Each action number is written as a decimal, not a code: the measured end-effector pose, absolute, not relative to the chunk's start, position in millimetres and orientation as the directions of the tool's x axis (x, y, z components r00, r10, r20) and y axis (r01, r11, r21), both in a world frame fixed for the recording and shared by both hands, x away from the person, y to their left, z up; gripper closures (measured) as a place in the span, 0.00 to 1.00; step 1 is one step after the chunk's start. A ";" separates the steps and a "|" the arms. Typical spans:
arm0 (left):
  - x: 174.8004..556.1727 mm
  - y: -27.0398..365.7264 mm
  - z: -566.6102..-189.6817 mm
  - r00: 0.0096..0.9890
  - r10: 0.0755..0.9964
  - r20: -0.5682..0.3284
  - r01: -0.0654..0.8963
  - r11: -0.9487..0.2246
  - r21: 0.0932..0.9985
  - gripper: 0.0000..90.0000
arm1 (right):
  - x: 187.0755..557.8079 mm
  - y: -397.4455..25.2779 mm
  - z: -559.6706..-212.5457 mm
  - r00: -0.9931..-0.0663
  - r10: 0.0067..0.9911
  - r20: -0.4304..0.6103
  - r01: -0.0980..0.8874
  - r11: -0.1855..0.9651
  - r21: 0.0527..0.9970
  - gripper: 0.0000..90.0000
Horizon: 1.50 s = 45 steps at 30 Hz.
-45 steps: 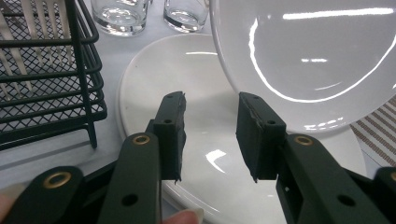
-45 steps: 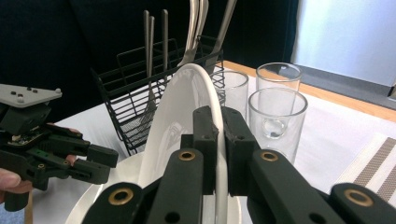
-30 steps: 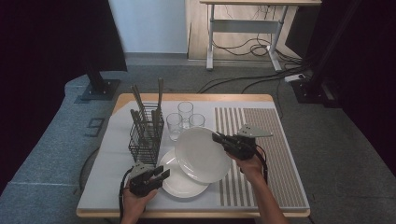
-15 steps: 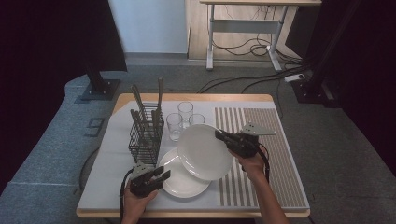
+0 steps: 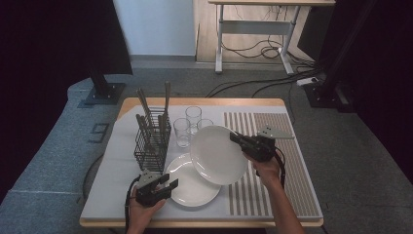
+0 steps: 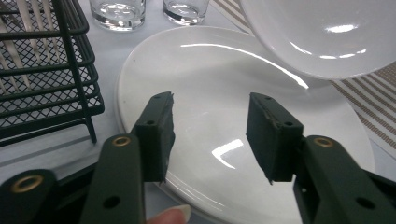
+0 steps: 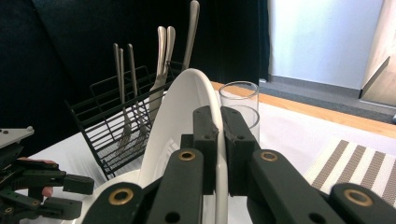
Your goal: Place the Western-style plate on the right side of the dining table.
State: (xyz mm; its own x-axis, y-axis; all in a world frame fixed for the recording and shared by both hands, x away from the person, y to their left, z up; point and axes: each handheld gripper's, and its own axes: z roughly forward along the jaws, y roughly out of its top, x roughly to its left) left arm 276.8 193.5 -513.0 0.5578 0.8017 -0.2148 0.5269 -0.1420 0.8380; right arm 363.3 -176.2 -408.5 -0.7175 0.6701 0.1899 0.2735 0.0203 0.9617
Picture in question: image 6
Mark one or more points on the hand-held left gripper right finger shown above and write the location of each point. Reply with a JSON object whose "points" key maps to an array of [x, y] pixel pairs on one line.
{"points": [[271, 140]]}

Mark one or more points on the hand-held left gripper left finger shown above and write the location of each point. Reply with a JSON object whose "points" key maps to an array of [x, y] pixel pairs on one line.
{"points": [[155, 140]]}

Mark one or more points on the large white plate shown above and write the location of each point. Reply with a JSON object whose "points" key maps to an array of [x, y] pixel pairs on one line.
{"points": [[199, 77]]}

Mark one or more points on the small white plate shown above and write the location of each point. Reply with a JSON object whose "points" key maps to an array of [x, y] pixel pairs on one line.
{"points": [[311, 46]]}

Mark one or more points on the clear drinking glass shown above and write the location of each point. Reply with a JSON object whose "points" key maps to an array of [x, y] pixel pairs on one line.
{"points": [[118, 15], [186, 12]]}

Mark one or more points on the brown white striped placemat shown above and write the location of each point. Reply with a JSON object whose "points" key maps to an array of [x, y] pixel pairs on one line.
{"points": [[370, 99]]}

